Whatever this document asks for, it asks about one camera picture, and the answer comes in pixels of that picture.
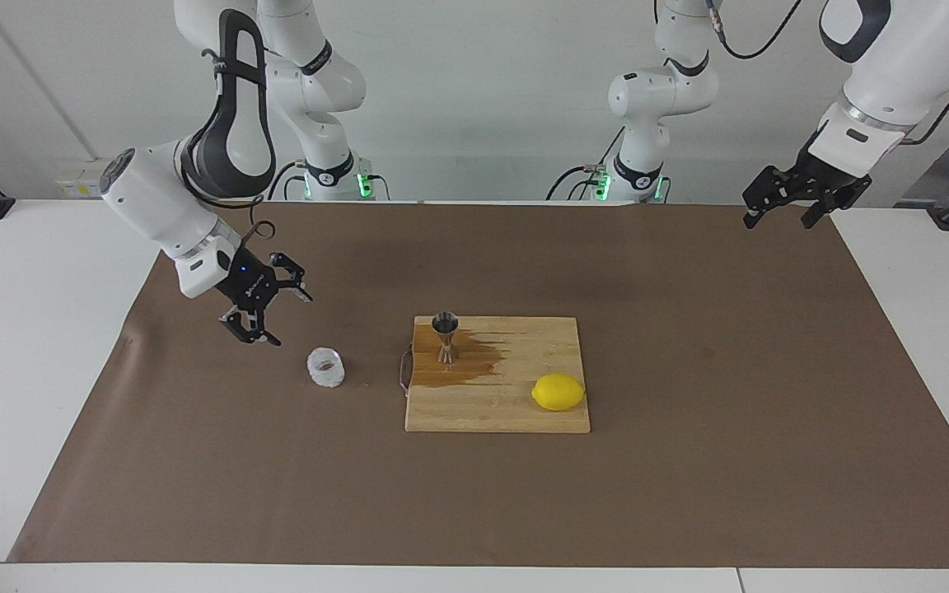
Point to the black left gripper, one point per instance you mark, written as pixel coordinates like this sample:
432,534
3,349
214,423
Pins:
825,175

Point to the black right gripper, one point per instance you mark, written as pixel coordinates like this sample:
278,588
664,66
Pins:
248,284

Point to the clear textured glass cup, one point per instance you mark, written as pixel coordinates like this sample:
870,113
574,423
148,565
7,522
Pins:
326,371

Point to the steel double jigger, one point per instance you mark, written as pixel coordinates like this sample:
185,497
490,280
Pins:
446,325

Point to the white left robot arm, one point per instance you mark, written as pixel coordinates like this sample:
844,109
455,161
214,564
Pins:
903,74

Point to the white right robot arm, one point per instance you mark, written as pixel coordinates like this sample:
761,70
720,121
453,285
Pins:
153,198

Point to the brown table mat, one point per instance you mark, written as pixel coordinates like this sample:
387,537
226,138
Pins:
277,478

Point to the wooden cutting board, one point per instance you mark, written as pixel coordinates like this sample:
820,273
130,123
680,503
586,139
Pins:
491,408

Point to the yellow lemon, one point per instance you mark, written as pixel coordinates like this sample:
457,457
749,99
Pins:
558,392

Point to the white wall socket box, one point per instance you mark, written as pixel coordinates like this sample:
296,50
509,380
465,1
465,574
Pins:
79,188

